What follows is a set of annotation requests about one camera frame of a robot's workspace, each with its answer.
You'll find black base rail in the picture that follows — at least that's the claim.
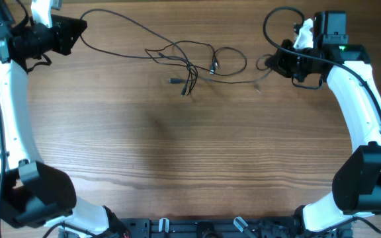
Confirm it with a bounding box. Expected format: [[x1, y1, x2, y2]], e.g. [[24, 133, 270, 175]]
[[58, 216, 353, 238]]

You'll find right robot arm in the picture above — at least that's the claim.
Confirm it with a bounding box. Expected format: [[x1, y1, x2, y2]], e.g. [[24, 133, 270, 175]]
[[265, 11, 381, 236]]

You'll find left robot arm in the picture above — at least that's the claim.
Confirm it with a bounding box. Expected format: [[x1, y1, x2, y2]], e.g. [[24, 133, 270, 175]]
[[0, 0, 130, 237]]

